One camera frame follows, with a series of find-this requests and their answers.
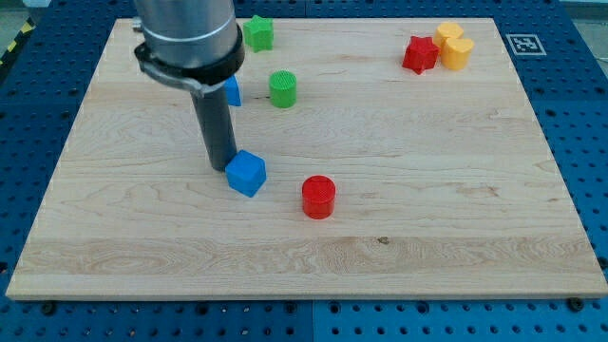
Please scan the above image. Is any red star block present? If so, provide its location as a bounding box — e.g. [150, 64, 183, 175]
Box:
[402, 36, 440, 75]

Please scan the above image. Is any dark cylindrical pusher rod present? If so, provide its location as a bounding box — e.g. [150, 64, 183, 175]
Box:
[191, 86, 237, 172]

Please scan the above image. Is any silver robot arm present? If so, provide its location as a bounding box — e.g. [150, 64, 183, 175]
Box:
[134, 0, 245, 97]

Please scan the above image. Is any fiducial marker tag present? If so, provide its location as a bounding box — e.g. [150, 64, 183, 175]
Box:
[506, 33, 546, 57]

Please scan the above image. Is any blue block behind rod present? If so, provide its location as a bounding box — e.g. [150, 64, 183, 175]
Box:
[224, 75, 242, 106]

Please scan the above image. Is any wooden board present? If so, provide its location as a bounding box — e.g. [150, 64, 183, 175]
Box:
[7, 19, 607, 301]

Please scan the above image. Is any green cylinder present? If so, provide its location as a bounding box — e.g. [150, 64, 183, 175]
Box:
[269, 70, 297, 108]

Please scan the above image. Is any green star block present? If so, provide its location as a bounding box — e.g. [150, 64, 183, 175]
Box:
[243, 15, 274, 52]

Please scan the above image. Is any red cylinder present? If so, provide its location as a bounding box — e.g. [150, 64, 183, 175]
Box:
[301, 175, 336, 219]

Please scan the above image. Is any yellow heart block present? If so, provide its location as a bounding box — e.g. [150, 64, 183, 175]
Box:
[441, 38, 475, 70]

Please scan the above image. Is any blue cube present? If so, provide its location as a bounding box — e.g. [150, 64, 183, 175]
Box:
[225, 150, 266, 198]

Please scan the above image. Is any yellow rear block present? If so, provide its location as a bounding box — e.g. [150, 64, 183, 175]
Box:
[432, 22, 465, 48]

